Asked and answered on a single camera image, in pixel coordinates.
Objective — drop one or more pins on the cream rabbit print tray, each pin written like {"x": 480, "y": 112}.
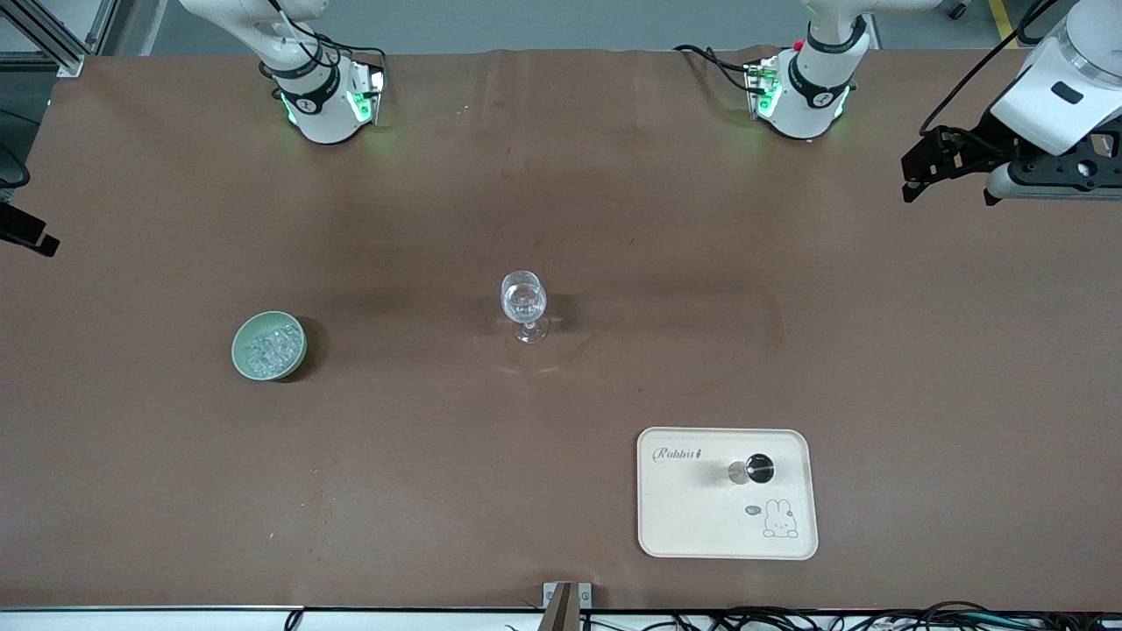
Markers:
{"x": 692, "y": 517}

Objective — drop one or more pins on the grey left base connector plate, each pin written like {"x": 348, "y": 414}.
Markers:
{"x": 759, "y": 88}

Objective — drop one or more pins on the black caster wheel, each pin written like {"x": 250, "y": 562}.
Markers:
{"x": 957, "y": 9}

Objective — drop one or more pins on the grey base connector plate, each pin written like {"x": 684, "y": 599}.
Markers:
{"x": 759, "y": 88}
{"x": 375, "y": 92}

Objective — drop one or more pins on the clear wine glass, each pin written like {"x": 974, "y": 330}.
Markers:
{"x": 524, "y": 302}

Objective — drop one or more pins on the clear ice cubes pile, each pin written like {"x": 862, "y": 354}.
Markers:
{"x": 270, "y": 349}

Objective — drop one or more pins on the pale green ceramic bowl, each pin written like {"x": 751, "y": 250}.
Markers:
{"x": 241, "y": 359}

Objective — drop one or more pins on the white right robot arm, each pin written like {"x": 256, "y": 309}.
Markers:
{"x": 320, "y": 118}

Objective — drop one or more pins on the grey metal edge bracket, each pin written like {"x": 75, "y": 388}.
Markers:
{"x": 585, "y": 596}

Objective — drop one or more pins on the aluminium frame profile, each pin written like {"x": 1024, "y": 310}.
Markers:
{"x": 53, "y": 35}

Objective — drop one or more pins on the grey right base connector plate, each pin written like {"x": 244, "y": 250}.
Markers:
{"x": 375, "y": 92}

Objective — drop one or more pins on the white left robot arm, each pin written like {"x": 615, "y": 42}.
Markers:
{"x": 811, "y": 96}

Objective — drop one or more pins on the steel cocktail jigger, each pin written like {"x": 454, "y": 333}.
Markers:
{"x": 758, "y": 469}

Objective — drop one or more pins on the brown table mat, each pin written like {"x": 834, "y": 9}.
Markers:
{"x": 561, "y": 202}

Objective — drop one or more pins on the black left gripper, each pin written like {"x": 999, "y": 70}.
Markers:
{"x": 983, "y": 140}

